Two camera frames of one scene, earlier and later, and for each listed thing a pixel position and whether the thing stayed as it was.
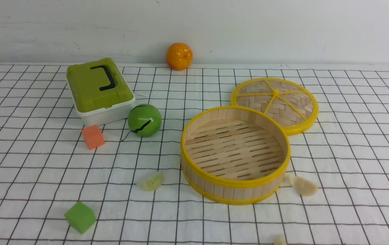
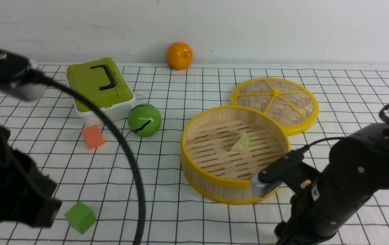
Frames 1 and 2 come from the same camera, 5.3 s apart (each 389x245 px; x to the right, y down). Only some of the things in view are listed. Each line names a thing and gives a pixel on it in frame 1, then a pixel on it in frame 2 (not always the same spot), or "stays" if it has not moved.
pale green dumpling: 152,183 -> 243,144
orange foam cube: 93,137 stays
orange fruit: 179,56 stays
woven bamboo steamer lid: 290,102 stays
